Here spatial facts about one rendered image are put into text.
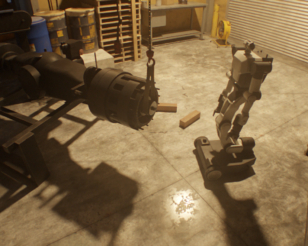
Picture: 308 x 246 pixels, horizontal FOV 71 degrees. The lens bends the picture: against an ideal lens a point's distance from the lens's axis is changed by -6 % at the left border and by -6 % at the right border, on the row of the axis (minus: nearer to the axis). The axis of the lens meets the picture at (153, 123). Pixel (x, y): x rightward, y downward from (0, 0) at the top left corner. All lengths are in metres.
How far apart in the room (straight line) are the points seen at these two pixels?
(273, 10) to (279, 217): 5.75
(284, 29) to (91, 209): 6.34
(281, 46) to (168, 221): 5.91
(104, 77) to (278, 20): 5.73
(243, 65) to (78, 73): 1.74
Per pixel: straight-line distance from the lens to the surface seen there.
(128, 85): 2.13
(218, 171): 2.61
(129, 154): 2.95
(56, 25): 4.97
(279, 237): 2.54
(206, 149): 2.79
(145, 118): 2.38
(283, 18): 7.14
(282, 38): 7.16
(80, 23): 5.09
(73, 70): 2.75
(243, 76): 2.21
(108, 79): 2.25
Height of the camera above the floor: 2.02
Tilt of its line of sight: 36 degrees down
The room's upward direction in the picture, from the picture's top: straight up
